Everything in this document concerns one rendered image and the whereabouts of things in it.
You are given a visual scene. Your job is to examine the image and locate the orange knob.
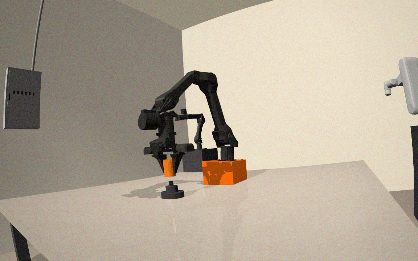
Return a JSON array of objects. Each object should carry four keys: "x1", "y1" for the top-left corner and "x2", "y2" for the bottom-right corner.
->
[{"x1": 163, "y1": 159, "x2": 176, "y2": 177}]

